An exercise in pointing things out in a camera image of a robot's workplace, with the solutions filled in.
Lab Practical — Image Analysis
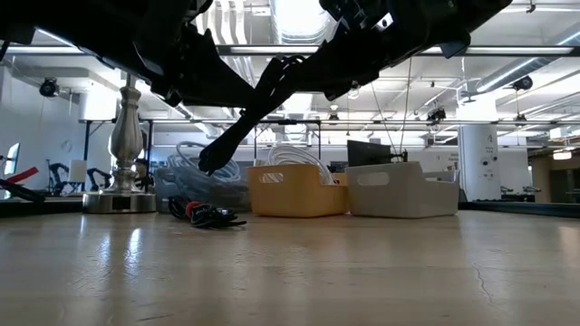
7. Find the red and black clamp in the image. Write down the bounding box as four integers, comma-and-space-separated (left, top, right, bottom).
0, 166, 45, 203

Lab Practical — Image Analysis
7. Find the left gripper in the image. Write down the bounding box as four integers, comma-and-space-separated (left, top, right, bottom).
130, 0, 257, 109

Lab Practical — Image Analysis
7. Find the silver ceiling air duct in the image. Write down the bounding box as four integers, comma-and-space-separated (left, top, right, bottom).
269, 0, 334, 144

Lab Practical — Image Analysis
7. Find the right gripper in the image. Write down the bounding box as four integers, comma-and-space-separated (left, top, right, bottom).
198, 0, 454, 177

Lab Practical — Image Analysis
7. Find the white box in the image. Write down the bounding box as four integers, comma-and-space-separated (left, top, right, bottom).
68, 158, 87, 183

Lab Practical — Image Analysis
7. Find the grey plastic bin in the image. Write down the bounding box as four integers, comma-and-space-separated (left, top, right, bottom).
344, 161, 461, 219

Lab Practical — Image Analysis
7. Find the silver lamp with white shade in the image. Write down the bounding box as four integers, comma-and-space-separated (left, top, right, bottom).
82, 72, 158, 215

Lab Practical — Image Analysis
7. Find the black computer monitor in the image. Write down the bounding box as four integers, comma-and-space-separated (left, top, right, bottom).
347, 139, 409, 169

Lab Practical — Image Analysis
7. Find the black cable with red tie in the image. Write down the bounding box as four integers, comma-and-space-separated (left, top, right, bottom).
167, 195, 248, 230

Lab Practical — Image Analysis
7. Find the clear plastic bin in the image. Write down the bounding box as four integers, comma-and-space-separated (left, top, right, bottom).
153, 166, 253, 214

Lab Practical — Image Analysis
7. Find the lit computer monitor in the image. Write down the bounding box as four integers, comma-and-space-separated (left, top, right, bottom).
3, 142, 22, 177

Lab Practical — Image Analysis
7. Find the yellow plastic bin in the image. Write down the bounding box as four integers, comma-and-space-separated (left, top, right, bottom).
246, 163, 350, 218

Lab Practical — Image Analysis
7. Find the white round pillar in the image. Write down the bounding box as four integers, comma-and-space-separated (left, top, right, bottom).
457, 124, 502, 201

